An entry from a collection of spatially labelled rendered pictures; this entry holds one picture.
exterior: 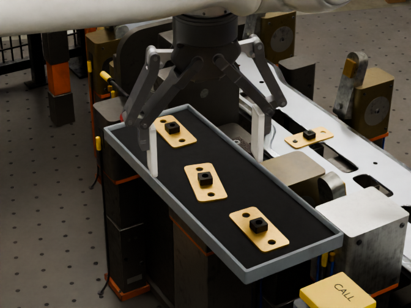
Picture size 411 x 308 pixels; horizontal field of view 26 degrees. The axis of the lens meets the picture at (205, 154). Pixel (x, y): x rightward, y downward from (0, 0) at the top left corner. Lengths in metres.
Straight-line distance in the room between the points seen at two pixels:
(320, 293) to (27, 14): 0.43
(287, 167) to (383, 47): 1.33
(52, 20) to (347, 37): 1.92
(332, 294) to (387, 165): 0.55
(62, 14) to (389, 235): 0.58
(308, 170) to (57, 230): 0.69
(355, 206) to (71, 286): 0.69
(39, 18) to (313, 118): 0.89
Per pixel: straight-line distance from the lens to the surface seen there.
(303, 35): 2.66
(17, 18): 0.82
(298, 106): 1.65
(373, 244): 1.18
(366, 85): 1.65
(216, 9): 0.98
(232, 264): 1.01
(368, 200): 1.22
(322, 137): 1.56
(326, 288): 0.99
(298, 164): 1.33
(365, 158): 1.51
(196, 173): 1.15
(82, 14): 0.80
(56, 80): 2.15
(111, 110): 1.48
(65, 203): 1.92
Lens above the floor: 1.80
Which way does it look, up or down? 32 degrees down
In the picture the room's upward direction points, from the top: straight up
